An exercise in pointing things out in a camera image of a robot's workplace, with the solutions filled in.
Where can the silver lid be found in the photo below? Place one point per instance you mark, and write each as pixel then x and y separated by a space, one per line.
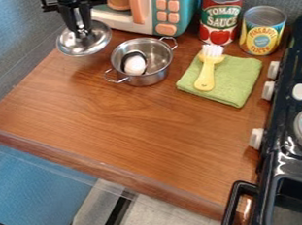
pixel 84 40

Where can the silver pot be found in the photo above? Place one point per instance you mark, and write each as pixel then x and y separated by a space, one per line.
pixel 156 59

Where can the white and black toy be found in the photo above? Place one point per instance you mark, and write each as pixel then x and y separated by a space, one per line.
pixel 134 64

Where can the toy microwave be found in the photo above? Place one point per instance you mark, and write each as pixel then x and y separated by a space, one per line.
pixel 150 8

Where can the yellow brush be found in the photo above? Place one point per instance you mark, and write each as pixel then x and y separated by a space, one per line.
pixel 208 69

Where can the red tomato sauce can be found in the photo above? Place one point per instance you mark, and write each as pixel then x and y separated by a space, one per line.
pixel 219 14

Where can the green cloth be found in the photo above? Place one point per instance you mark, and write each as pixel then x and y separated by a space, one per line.
pixel 227 78

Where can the yellow pineapple can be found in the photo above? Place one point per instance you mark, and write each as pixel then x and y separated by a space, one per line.
pixel 262 30

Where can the toy stove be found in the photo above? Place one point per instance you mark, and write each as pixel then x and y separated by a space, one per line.
pixel 285 134

